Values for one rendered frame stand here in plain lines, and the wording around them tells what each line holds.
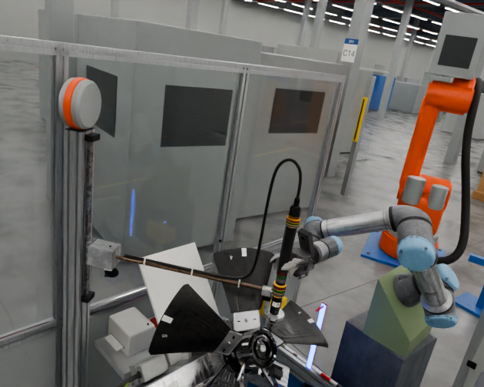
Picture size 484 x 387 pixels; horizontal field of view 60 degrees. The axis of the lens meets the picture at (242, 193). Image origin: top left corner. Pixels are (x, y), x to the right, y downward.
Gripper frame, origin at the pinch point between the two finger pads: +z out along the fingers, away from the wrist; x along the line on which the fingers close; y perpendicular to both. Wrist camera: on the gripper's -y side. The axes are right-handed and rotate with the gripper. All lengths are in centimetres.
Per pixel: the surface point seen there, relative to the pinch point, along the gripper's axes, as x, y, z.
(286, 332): -1.9, 30.6, -10.9
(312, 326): -4.0, 33.2, -25.3
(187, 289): 11.7, 7.5, 26.7
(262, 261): 13.6, 9.0, -9.5
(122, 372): 44, 64, 26
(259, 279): 10.0, 13.3, -4.9
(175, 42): 233, -58, -125
